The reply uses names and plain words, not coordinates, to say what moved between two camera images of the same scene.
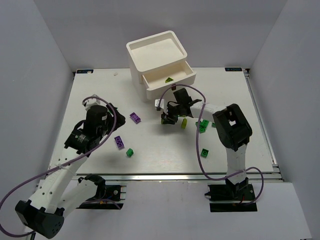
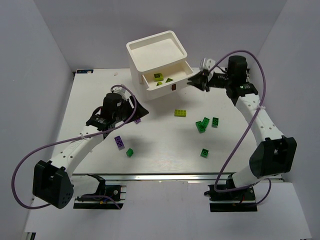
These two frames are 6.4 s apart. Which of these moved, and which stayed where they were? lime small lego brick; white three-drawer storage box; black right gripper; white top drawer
Moved: black right gripper
Stayed: lime small lego brick; white top drawer; white three-drawer storage box
